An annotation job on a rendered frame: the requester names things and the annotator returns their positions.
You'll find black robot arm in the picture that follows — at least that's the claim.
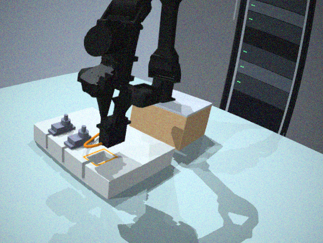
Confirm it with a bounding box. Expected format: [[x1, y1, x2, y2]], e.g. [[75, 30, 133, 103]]
[[80, 0, 182, 103]]

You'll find white rectangular deck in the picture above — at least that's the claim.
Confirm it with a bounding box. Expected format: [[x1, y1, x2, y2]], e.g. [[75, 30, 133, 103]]
[[34, 107, 175, 199]]

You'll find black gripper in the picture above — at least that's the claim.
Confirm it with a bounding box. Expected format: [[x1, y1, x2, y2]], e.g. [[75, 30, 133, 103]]
[[96, 52, 161, 128]]

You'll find black micro servo with orange cable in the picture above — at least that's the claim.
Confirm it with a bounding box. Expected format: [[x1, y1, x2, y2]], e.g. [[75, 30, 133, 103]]
[[84, 114, 131, 148]]

